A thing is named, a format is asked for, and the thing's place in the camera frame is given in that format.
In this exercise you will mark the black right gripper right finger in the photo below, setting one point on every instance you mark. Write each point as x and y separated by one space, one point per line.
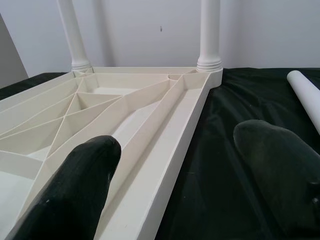
282 170

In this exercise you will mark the white plastic children table top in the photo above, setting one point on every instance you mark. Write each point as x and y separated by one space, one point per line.
150 155

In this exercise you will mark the white plastic table leg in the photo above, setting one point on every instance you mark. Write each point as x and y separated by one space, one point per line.
306 95
209 32
75 32

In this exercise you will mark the black cloth table cover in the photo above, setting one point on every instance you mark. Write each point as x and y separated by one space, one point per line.
225 150

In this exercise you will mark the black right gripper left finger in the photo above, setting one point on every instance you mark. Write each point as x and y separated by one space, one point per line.
70 190

